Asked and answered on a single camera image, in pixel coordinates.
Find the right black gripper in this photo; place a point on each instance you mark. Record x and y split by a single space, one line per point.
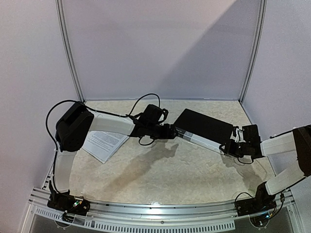
233 144

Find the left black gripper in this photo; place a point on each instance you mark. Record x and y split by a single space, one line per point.
168 133

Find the black file folder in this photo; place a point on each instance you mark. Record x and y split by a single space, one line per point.
203 130

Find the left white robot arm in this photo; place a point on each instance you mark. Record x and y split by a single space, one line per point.
73 127

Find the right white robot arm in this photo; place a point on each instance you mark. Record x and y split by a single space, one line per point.
297 140

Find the printed paper stack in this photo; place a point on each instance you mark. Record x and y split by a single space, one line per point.
102 145

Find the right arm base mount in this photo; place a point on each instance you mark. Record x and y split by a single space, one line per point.
261 202

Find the perforated white cable tray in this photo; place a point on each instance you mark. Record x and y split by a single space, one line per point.
49 221

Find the curved aluminium rail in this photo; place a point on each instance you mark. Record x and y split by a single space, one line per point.
130 213

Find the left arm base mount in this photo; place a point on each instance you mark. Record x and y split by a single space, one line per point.
67 203

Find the right aluminium frame post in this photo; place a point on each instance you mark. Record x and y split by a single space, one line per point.
254 50

